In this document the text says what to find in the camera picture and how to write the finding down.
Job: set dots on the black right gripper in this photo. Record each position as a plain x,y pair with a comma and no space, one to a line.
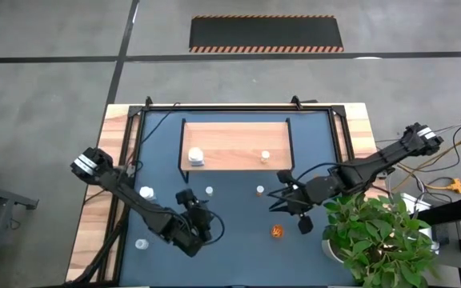
308,194

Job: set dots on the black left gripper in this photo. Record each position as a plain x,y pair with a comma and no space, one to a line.
198,218

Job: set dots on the small orange vial white cap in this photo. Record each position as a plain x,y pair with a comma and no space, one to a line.
259,189

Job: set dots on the pale green vial white cap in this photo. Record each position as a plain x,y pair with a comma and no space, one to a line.
209,190

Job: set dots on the large orange vial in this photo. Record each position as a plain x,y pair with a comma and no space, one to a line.
277,231

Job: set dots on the pale yellow vial white cap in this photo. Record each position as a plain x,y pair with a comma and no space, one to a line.
265,155

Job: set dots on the white bottle with barcode label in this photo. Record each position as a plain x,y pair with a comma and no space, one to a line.
147,193

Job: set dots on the white Trader Joe's melatonin bottle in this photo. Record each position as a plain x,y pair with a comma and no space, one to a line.
196,156

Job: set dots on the plain white bottle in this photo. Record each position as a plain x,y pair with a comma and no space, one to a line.
141,244

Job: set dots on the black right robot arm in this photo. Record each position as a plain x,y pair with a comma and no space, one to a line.
374,164

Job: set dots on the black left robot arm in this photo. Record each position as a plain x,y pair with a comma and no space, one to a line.
142,202

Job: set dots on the blue table mat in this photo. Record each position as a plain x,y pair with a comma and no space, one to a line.
246,260

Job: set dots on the green potted plant white pot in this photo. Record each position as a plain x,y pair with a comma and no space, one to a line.
374,236

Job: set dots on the white power adapter box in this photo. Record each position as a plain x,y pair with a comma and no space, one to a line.
418,204

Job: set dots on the black floor mat hazard stripes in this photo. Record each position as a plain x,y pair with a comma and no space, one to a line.
266,32

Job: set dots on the black side desk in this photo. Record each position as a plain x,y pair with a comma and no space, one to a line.
454,212

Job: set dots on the yellow power splitter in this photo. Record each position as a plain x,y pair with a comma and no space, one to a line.
455,186

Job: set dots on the wooden shelf with black frame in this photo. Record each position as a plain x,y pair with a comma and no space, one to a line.
234,144

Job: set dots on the black table frame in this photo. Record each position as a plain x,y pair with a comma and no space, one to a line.
234,108

